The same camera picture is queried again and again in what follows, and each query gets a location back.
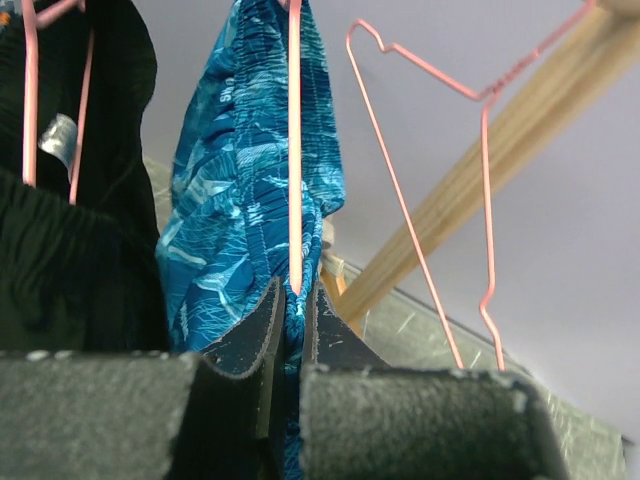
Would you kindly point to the black sport shorts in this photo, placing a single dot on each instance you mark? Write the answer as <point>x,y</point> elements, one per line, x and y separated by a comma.
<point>78,268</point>

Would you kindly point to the blue shark print shorts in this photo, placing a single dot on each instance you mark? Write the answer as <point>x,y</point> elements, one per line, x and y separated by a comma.
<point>227,235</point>

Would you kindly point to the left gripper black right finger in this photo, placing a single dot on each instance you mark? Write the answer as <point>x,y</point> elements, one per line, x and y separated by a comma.
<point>361,418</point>

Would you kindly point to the pink wire hanger front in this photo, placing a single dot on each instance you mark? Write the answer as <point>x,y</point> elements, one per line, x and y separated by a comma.
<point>294,140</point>

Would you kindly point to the empty pink wire hanger rear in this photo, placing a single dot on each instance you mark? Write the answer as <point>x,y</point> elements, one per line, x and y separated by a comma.
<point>421,126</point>

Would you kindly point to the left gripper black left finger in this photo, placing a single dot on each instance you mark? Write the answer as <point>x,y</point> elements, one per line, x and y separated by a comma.
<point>219,414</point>

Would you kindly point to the wooden clothes rack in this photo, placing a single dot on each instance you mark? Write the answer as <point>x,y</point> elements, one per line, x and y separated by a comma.
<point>523,110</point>

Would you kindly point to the pink wire hanger with black shorts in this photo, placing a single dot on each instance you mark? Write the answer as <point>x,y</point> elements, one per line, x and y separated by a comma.
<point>59,48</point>

